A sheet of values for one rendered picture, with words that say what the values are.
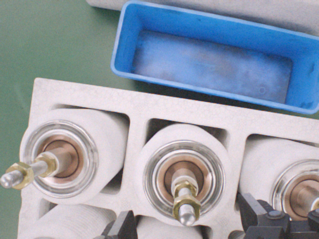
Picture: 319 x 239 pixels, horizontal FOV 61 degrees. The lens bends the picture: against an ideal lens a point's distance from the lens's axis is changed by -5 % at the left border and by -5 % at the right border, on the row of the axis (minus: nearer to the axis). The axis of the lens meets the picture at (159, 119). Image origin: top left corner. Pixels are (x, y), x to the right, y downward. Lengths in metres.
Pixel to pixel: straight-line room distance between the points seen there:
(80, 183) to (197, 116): 0.15
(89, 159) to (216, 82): 0.31
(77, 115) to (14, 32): 0.37
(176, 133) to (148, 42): 0.29
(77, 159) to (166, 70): 0.28
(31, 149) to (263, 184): 0.22
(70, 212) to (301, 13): 0.38
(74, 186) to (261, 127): 0.21
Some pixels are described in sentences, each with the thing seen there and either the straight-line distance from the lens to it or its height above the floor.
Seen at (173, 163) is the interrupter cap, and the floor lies 0.25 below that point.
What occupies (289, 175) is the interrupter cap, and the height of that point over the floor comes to 0.25.
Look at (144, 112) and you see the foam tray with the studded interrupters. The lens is 0.33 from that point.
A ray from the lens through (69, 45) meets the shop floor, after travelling 0.56.
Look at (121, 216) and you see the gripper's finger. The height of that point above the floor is 0.36.
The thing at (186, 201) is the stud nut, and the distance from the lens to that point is 0.18.
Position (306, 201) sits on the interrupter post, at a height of 0.27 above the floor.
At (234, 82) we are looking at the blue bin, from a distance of 0.52.
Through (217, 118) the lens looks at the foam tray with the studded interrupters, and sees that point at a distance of 0.33.
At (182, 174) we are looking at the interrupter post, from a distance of 0.24.
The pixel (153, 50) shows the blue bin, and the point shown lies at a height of 0.00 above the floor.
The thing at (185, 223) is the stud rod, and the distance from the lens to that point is 0.17.
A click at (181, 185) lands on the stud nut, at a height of 0.29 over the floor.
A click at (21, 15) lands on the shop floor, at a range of 0.62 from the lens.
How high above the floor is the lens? 0.51
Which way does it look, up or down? 86 degrees down
